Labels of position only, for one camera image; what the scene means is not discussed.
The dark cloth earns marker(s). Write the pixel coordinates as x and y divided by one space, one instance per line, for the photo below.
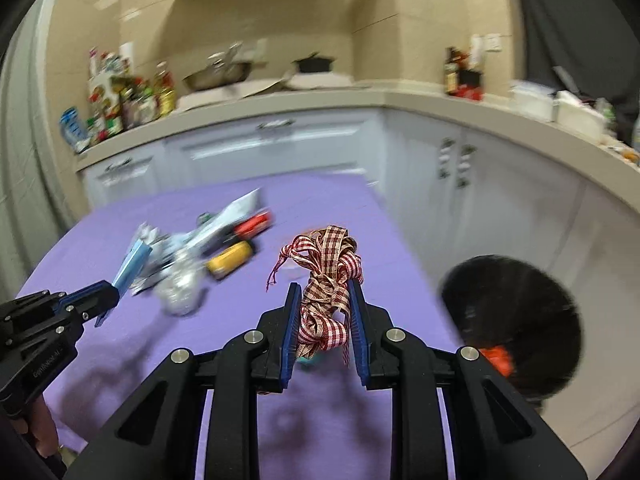
575 15

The blue white packet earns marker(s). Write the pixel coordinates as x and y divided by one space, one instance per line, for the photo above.
74 130

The white kitchen cabinets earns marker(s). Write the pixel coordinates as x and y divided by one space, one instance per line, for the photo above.
280 150

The cluster of condiment bottles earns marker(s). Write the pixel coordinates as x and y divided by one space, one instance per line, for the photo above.
130 100

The black trash bin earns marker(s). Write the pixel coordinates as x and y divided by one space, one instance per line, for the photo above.
520 310

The dark glass bottle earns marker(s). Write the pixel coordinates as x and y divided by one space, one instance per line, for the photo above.
452 75

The red crumpled wrapper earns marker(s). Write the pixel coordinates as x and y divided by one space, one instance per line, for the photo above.
497 360

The black pot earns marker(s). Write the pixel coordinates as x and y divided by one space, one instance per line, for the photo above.
312 65

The white plastic container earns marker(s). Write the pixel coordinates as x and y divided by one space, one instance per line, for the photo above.
580 117
532 102

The beige stove cover sheet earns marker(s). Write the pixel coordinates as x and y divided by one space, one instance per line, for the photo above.
310 84

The purple table cloth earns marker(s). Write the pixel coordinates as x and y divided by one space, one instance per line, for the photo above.
125 340

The steel wok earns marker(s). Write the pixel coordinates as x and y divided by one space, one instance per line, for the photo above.
215 77

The red checked ribbon bundle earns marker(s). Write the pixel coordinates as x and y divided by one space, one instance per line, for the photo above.
325 270

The beige countertop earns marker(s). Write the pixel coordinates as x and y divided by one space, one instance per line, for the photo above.
400 97

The red battery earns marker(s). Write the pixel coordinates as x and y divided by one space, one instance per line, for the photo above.
254 225

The white wall socket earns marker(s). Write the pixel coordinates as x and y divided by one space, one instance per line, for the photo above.
492 43

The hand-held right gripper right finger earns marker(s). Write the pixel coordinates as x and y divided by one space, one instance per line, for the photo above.
357 330

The person's left hand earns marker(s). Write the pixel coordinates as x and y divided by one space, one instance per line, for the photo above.
42 430

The white squeeze tube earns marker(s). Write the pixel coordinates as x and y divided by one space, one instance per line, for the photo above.
225 222

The red black box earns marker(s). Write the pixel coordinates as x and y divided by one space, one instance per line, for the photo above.
470 87

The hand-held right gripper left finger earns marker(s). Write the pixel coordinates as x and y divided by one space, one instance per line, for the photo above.
291 330

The green battery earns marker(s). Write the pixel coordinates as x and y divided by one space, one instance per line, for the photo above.
206 219

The crumpled clear plastic wrapper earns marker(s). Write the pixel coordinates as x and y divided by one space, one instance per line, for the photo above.
159 255

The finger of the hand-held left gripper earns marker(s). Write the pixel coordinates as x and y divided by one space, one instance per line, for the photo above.
95 295
102 317

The yellow battery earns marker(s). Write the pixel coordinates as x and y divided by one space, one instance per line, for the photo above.
230 259

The person's left forearm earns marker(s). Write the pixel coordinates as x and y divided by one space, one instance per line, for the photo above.
20 460

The crumpled foil ball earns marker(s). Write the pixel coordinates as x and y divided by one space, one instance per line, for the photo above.
181 287

